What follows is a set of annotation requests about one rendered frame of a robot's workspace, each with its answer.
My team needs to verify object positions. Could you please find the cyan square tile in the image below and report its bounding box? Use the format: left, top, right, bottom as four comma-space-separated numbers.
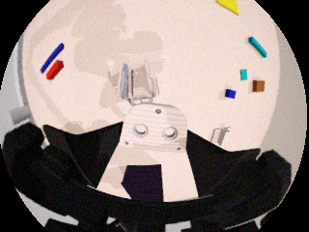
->
239, 69, 248, 81

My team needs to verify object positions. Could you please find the yellow flat plate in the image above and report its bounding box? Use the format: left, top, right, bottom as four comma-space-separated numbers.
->
217, 0, 239, 15

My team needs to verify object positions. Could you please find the blue long bar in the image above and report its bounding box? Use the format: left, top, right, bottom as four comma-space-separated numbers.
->
40, 43, 65, 73

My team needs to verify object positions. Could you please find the small blue block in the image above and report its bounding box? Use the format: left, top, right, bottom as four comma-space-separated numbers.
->
225, 89, 236, 100

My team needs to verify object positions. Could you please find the red rectangular bar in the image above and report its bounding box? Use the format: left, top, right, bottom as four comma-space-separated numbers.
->
46, 59, 65, 81

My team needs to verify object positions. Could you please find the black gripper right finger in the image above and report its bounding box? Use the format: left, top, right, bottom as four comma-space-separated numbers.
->
185, 129, 262, 198

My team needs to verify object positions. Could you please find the teal flat bar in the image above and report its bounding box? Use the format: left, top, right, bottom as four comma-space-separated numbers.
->
248, 36, 267, 59

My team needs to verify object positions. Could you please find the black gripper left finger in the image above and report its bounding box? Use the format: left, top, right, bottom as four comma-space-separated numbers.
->
42, 123, 124, 189

